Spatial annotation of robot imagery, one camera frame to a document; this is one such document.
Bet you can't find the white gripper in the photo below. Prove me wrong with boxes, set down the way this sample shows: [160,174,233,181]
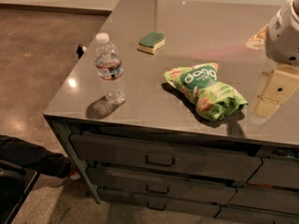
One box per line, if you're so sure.
[246,0,299,121]

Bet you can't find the green rice chip bag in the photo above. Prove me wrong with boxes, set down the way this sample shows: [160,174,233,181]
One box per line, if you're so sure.
[164,63,248,121]

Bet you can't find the grey top left drawer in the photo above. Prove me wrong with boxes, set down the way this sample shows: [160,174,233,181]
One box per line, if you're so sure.
[70,134,262,181]

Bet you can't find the grey drawer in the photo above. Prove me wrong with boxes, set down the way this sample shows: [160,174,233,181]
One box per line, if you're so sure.
[216,207,299,224]
[97,189,221,217]
[86,167,236,204]
[70,134,262,181]
[230,189,299,215]
[249,159,299,189]

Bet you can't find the grey top right drawer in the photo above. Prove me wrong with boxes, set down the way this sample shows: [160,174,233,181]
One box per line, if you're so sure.
[249,159,299,189]

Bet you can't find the green yellow sponge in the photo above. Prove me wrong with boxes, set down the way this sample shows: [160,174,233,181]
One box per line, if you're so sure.
[137,32,165,55]

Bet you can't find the grey middle right drawer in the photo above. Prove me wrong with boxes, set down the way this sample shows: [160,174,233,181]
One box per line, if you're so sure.
[230,189,299,215]

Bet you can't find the grey middle left drawer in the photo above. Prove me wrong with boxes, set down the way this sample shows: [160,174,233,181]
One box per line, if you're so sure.
[86,167,236,204]

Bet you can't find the grey bottom left drawer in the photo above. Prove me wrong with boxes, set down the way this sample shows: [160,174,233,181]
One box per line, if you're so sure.
[97,189,221,217]

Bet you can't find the grey bottom right drawer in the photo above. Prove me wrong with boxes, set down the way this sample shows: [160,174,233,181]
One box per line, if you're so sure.
[216,207,299,224]

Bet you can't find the clear plastic water bottle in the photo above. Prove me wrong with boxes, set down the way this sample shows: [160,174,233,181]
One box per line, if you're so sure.
[94,33,126,105]

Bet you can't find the small black white object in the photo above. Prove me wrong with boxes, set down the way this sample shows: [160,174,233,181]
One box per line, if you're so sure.
[77,44,87,58]

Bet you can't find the red white shoe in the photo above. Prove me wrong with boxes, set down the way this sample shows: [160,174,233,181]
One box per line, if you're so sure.
[68,165,81,181]

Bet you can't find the person's leg in black trousers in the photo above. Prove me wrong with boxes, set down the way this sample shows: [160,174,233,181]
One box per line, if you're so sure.
[0,135,71,178]

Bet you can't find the black chair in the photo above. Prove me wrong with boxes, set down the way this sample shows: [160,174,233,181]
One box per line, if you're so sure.
[0,160,39,224]

